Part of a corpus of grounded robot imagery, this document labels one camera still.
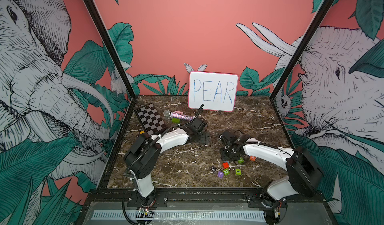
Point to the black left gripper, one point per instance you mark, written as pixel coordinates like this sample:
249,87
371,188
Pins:
202,140

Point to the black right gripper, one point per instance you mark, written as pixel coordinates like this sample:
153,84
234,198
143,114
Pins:
224,157

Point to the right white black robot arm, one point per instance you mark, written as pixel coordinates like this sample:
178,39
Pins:
303,172

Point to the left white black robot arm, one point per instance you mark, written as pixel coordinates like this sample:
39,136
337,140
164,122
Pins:
143,155

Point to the green D letter block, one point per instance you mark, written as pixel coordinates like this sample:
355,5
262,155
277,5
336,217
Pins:
240,161

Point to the red letter block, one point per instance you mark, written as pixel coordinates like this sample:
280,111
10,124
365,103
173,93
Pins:
225,165

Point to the green I letter block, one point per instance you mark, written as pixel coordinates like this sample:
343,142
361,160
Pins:
238,172

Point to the green N letter block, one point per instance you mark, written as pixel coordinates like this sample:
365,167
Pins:
226,172

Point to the purple glitter microphone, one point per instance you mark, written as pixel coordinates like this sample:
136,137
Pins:
177,115

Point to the green rectangular block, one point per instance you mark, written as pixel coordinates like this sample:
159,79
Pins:
175,120

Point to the pink framed whiteboard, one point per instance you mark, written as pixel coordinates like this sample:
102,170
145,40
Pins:
213,91

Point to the black white checkered board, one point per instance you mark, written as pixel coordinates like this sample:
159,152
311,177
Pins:
151,120

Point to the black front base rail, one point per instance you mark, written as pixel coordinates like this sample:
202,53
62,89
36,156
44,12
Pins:
163,197

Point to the black frame post left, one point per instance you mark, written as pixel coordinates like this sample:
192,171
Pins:
103,32

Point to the black frame post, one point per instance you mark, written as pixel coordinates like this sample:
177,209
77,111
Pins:
103,32
315,23

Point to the black frame post right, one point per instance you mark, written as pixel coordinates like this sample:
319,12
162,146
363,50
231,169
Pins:
315,23

